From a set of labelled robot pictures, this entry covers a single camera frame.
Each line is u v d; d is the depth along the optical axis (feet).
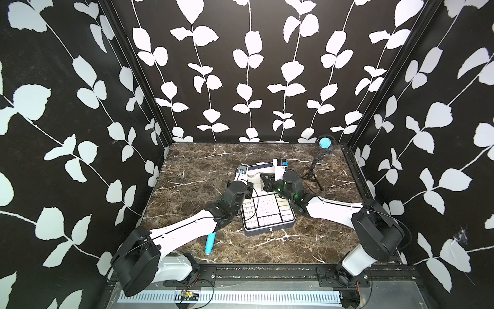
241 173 2.17
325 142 2.80
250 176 2.74
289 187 2.21
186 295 2.32
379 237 1.49
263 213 2.76
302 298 2.30
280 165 2.46
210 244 2.64
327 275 2.42
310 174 3.20
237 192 1.92
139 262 1.33
